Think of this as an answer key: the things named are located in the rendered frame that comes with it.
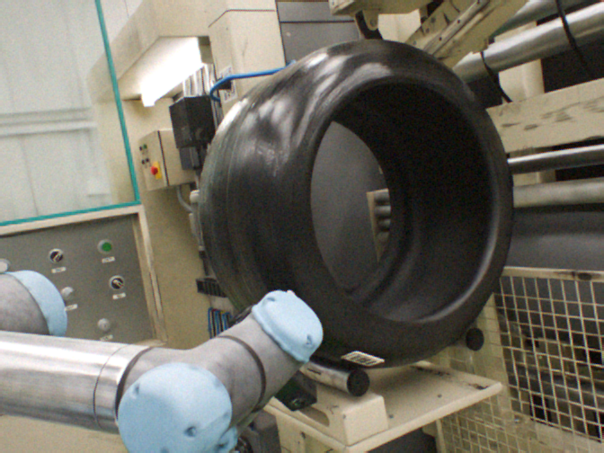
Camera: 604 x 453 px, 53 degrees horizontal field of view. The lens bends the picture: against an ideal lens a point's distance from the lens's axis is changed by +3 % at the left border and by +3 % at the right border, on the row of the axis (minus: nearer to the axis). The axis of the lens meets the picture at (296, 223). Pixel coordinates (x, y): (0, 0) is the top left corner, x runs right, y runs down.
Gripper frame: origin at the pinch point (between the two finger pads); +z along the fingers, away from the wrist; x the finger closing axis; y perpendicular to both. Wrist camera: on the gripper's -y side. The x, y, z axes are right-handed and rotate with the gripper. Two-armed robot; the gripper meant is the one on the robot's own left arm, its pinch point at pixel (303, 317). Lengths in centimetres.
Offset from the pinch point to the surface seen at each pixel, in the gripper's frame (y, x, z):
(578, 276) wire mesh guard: -24, -36, 37
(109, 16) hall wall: 411, 435, 834
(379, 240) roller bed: -7, 5, 75
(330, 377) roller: -14.2, 6.6, 10.0
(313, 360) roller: -11.9, 10.7, 15.5
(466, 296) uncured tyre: -14.8, -18.9, 23.2
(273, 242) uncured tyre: 12.6, -2.2, 0.2
